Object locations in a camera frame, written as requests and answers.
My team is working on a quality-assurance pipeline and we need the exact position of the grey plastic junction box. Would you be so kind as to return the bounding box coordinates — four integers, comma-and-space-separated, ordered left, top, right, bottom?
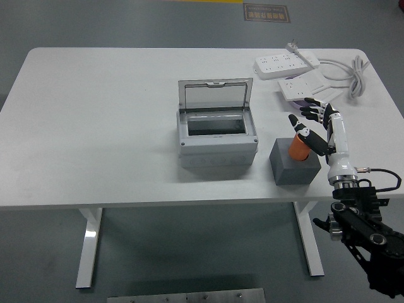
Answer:
175, 108, 259, 169

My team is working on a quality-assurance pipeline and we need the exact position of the blank white square panel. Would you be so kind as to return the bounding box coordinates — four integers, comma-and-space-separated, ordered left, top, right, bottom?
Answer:
299, 69, 330, 92

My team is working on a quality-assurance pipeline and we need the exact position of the slim white power strip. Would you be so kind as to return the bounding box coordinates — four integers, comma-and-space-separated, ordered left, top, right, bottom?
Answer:
296, 50, 321, 68

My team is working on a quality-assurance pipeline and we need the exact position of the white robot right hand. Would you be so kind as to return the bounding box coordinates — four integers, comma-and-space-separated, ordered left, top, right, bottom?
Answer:
288, 97, 359, 182

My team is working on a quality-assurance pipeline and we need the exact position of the white cable with plug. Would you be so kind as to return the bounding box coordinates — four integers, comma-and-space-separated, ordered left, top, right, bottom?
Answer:
285, 39, 371, 100

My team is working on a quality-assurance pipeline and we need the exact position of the white wall socket panel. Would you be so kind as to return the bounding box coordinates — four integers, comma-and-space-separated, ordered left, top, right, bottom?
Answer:
277, 77, 316, 102

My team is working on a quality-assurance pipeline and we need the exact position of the brown floor sign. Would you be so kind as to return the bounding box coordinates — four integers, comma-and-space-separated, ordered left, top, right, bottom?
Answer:
242, 3, 292, 23

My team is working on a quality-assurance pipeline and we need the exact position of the grey block with round hole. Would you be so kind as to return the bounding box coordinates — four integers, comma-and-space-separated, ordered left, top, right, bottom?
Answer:
269, 138, 322, 186

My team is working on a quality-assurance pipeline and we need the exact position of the wide white power strip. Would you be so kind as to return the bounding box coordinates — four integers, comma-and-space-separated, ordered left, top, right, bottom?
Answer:
252, 53, 312, 81

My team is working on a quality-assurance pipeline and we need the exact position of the clear hinged box lid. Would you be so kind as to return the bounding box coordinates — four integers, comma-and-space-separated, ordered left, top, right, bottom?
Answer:
177, 78, 254, 114

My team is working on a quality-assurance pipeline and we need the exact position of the white table leg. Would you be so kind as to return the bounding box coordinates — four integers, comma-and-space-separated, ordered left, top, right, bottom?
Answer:
74, 207, 104, 288
292, 201, 325, 278

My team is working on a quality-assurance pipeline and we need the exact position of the orange cylindrical battery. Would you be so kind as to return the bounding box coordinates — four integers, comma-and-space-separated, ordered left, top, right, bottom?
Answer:
288, 134, 311, 162

